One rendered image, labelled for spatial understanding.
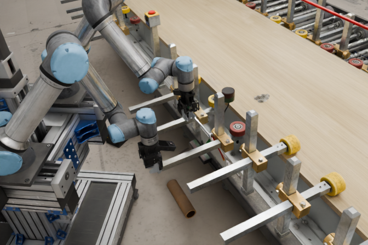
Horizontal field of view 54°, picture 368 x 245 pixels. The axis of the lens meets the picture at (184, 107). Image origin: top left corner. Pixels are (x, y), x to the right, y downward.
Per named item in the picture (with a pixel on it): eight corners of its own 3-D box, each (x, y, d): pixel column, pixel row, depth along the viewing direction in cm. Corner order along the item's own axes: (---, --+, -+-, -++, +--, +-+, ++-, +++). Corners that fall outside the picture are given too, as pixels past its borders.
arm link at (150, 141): (153, 124, 152) (161, 135, 147) (154, 132, 155) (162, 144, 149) (137, 130, 150) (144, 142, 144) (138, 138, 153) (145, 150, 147)
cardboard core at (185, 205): (185, 213, 233) (166, 181, 255) (185, 220, 238) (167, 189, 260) (195, 208, 236) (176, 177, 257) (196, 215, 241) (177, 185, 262)
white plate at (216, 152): (225, 171, 177) (225, 157, 171) (200, 140, 196) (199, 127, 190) (226, 171, 178) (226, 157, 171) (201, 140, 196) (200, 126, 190)
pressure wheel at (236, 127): (235, 150, 175) (235, 133, 168) (226, 140, 181) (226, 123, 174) (248, 144, 178) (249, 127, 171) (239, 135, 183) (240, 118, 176)
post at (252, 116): (246, 194, 166) (251, 115, 136) (242, 190, 168) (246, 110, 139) (252, 192, 167) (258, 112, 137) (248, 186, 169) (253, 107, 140)
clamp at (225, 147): (224, 153, 171) (224, 145, 168) (210, 136, 181) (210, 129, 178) (234, 149, 173) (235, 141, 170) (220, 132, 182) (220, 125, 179)
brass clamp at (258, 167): (256, 174, 146) (256, 165, 143) (237, 153, 156) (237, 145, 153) (268, 168, 148) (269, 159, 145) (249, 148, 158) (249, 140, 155)
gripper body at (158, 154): (139, 158, 160) (135, 139, 152) (157, 152, 162) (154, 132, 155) (145, 170, 154) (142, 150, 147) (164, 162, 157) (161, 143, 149)
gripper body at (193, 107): (185, 116, 168) (183, 95, 161) (177, 106, 174) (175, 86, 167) (199, 111, 171) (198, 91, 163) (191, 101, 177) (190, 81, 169)
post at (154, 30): (159, 88, 238) (151, 26, 211) (156, 85, 242) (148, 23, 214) (165, 87, 240) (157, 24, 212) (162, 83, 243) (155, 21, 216)
